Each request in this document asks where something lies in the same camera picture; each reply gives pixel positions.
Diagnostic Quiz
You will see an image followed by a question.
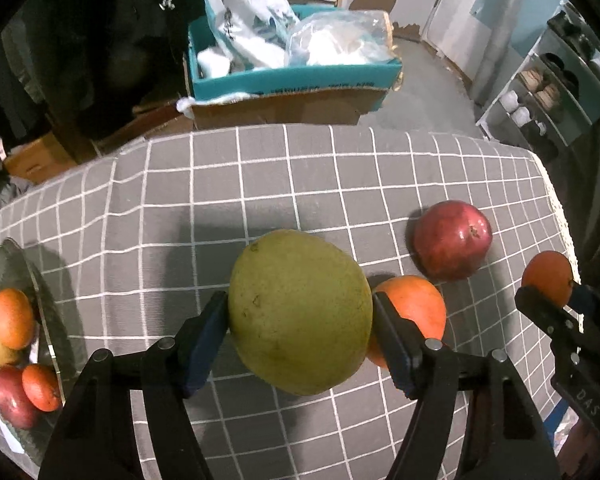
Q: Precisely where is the small tangerine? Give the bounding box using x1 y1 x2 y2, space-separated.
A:
521 250 574 308
21 364 62 413

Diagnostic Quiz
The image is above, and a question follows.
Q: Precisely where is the dark red apple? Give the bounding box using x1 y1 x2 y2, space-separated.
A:
0 365 40 430

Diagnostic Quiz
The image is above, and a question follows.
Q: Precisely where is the large orange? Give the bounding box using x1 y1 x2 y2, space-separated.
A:
374 275 446 340
0 288 35 350

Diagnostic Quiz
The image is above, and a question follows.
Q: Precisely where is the large yellow-green pear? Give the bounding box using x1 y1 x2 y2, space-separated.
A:
228 230 373 396

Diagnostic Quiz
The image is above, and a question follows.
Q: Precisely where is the red apple with stem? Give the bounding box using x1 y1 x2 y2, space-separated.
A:
412 200 493 282

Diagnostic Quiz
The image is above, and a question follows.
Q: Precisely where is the green glass fruit plate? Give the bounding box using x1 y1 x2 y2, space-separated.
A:
0 237 76 466

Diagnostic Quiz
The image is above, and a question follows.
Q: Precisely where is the grey checked tablecloth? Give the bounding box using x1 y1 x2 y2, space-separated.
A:
0 126 571 479

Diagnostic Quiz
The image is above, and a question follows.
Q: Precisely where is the grey shoe rack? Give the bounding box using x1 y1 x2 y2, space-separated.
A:
477 0 600 164

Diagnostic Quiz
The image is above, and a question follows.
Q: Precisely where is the brown cardboard box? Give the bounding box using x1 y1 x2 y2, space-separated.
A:
4 132 78 184

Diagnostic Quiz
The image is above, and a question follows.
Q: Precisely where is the teal cardboard box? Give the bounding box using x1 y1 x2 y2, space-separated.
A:
176 4 403 129

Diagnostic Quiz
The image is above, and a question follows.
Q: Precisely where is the clear plastic bag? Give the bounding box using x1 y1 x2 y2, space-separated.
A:
286 10 396 66

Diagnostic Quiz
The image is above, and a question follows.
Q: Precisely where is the white printed rice bag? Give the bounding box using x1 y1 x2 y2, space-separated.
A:
204 0 299 70

